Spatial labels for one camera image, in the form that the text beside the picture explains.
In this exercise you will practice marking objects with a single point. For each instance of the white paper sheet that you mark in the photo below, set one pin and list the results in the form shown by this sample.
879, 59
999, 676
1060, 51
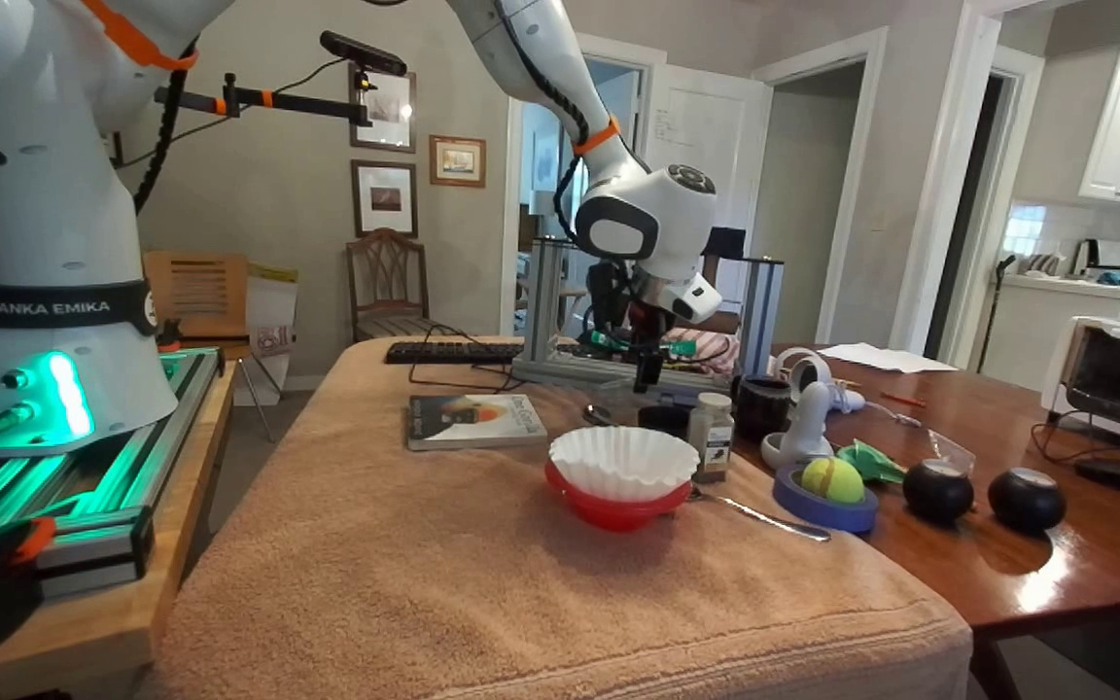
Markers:
885, 354

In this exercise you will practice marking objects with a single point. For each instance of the yellow tennis ball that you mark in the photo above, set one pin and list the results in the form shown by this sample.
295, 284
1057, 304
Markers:
835, 480

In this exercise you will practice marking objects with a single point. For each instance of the white toaster oven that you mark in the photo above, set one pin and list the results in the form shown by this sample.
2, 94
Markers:
1119, 374

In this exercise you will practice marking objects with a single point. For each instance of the dark wooden chair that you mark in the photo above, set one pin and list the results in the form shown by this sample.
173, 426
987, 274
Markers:
389, 292

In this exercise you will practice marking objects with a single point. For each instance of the white paper bag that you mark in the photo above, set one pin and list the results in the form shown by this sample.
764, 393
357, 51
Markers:
271, 326

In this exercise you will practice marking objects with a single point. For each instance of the white door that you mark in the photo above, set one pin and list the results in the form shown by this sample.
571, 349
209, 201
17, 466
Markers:
711, 169

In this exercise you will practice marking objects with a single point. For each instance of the wooden cart top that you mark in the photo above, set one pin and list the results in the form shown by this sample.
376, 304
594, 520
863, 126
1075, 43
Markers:
135, 623

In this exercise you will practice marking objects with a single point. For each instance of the large framed picture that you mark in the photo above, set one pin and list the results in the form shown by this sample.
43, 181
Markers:
388, 109

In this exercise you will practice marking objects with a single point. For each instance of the black bar camera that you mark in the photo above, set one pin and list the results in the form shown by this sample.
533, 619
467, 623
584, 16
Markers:
367, 51

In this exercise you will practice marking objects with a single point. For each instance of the small framed picture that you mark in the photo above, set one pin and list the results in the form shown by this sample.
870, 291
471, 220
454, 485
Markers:
458, 163

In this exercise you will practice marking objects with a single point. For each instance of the white paper coffee filter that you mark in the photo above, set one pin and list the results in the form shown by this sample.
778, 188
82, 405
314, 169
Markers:
624, 462

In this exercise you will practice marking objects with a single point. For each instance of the blue bowl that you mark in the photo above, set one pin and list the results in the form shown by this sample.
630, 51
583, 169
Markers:
855, 523

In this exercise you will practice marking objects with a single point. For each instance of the beige towel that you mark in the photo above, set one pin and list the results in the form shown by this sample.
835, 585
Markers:
458, 585

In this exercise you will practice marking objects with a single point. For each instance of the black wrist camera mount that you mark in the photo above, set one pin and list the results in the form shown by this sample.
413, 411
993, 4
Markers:
603, 291

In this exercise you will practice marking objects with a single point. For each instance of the wooden crate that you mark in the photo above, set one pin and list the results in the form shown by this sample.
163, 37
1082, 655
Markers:
196, 299

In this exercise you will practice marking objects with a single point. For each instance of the black keyboard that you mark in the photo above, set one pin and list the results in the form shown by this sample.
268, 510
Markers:
458, 351

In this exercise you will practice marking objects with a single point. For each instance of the framed landscape picture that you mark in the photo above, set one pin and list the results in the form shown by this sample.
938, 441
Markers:
388, 198

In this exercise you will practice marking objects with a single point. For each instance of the black cup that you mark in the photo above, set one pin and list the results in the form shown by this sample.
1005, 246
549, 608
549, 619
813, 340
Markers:
764, 411

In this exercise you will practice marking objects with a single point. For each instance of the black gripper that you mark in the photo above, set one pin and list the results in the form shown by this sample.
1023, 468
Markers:
640, 321

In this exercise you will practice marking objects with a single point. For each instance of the pink striped cloth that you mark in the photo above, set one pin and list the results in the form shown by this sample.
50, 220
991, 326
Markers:
702, 351

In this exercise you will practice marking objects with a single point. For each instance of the aluminium extrusion stand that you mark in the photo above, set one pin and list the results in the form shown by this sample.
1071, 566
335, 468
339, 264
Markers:
546, 313

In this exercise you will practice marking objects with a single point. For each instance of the small metal spoon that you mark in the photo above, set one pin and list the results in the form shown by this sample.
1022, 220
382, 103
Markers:
769, 514

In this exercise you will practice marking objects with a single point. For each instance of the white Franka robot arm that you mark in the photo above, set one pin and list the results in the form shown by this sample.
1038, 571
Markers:
56, 198

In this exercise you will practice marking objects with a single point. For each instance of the green plastic toy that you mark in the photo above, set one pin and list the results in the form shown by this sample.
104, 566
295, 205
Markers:
872, 466

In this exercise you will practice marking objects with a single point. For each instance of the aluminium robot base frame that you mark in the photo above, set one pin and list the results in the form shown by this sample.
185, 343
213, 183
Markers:
105, 491

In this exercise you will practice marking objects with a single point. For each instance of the white kitchen counter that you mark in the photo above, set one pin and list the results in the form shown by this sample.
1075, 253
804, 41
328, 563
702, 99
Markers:
1067, 332

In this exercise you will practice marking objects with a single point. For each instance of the red bowl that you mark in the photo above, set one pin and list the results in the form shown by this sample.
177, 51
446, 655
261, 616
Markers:
619, 510

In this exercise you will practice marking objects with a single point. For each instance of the book with bird cover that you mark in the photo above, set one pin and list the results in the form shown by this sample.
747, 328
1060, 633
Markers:
478, 422

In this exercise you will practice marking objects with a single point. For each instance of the glass pepper shaker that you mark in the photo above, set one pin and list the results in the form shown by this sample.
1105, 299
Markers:
715, 448

